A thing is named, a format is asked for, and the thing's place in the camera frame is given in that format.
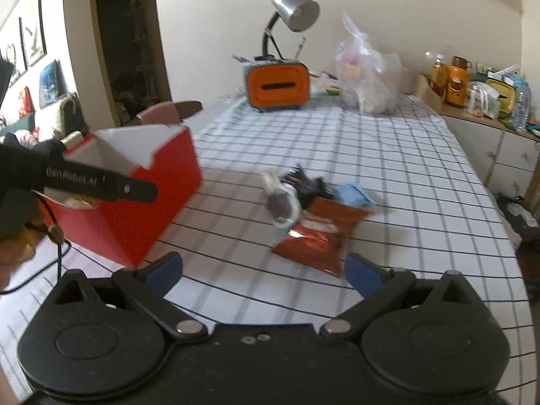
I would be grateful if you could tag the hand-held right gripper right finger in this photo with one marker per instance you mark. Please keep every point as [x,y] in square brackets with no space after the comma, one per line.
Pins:
[365,276]

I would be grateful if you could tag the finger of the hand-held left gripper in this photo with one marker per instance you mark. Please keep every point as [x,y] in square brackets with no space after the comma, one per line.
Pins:
[126,187]

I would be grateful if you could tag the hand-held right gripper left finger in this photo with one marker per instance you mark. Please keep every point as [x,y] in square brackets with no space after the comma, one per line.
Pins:
[162,272]

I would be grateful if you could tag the red cardboard box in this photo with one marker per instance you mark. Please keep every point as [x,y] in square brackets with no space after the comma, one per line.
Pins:
[139,228]

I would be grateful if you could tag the cream snack packet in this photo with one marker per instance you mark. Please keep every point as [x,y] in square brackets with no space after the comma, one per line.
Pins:
[78,203]

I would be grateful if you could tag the red-orange cookie packet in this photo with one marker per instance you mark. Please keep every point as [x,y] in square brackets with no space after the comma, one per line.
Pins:
[320,236]

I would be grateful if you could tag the light blue snack packet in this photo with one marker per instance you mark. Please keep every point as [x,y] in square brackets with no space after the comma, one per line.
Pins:
[352,194]

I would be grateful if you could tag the black snack packet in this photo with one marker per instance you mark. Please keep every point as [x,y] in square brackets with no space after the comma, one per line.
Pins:
[316,192]

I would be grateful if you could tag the clear tray packet grey biscuit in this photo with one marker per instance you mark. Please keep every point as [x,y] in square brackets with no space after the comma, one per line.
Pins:
[280,206]

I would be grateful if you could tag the dark cookie packet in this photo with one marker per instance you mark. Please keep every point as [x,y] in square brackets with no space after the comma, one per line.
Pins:
[294,177]

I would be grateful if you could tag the white snack packet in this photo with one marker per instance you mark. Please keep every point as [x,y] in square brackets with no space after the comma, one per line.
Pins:
[270,179]

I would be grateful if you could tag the person's left hand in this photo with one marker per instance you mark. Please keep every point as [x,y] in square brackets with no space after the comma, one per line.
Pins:
[14,257]

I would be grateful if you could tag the chair with pink cushion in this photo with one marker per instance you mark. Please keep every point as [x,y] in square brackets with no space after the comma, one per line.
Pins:
[164,114]

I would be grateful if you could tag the checked tablecloth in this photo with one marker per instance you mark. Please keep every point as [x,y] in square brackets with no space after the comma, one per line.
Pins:
[379,156]

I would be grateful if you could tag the dark bag on floor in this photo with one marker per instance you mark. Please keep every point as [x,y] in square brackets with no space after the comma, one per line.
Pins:
[519,217]

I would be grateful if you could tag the white sideboard cabinet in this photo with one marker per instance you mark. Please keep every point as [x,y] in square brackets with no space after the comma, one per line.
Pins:
[485,143]

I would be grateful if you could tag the teal and orange tissue box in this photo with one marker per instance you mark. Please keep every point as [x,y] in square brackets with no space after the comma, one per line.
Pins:
[276,86]

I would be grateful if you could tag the clear plastic bag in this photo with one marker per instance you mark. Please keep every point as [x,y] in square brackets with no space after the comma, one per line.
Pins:
[367,88]

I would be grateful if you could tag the brown paper bag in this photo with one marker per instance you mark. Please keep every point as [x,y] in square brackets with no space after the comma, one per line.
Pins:
[424,90]

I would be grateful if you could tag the clear plastic mug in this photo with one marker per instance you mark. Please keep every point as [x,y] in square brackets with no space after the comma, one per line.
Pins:
[476,102]

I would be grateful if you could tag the orange thermos bottle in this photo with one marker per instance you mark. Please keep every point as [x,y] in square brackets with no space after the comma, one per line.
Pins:
[457,86]

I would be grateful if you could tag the yellow pump bottle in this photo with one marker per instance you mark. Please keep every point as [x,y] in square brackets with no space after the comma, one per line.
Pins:
[439,76]

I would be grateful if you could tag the clear water bottle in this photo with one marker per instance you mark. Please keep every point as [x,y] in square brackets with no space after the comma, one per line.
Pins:
[519,109]

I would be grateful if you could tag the yellow-green container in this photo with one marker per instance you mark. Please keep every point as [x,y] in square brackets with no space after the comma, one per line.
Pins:
[504,93]

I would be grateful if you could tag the silver desk lamp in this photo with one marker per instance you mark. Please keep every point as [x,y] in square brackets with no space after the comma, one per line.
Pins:
[295,8]

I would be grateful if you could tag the white tube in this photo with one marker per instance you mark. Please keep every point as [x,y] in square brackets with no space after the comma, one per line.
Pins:
[504,71]

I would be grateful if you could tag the blue wall poster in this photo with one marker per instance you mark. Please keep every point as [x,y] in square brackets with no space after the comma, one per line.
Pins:
[50,83]

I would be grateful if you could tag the framed wall picture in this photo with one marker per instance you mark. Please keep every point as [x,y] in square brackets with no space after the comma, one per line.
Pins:
[33,29]

